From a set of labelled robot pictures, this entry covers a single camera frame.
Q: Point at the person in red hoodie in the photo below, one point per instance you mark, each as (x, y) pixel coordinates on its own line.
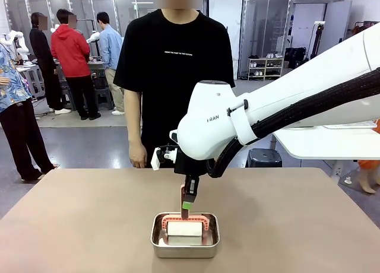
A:
(68, 47)

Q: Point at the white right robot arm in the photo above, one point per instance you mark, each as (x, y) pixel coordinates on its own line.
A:
(207, 121)

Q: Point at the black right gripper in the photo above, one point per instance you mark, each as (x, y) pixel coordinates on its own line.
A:
(184, 164)

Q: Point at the person in blue shirt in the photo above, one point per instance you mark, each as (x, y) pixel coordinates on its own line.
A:
(111, 47)

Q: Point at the person in floral shirt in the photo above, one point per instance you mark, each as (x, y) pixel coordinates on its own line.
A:
(12, 86)

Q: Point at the person in black clothes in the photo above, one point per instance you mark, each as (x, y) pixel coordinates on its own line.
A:
(41, 53)

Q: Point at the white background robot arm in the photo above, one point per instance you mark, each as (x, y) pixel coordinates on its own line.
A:
(17, 40)

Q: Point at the black stool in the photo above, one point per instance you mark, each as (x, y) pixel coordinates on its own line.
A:
(264, 158)

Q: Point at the person's right forearm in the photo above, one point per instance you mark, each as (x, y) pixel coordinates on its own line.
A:
(133, 121)

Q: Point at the mannequin legs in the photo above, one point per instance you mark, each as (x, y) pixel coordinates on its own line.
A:
(368, 178)

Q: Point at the person's right hand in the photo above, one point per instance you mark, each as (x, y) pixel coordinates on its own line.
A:
(138, 157)

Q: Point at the pink lint roller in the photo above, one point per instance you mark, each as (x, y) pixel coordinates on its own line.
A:
(184, 228)

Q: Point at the white rounded table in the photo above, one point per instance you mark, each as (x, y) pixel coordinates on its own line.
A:
(326, 142)

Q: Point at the person in black t-shirt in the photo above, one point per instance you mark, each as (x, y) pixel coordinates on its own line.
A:
(166, 77)

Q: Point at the stainless steel rectangular container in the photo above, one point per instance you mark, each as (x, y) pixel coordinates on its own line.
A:
(184, 250)

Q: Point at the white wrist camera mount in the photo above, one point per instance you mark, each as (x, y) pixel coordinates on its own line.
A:
(155, 161)

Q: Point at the grey plastic stool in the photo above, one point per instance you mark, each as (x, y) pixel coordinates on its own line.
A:
(32, 80)

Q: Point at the white standing board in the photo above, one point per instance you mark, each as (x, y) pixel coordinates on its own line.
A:
(225, 26)

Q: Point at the wooden shoe rack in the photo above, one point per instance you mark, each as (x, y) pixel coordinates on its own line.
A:
(264, 66)

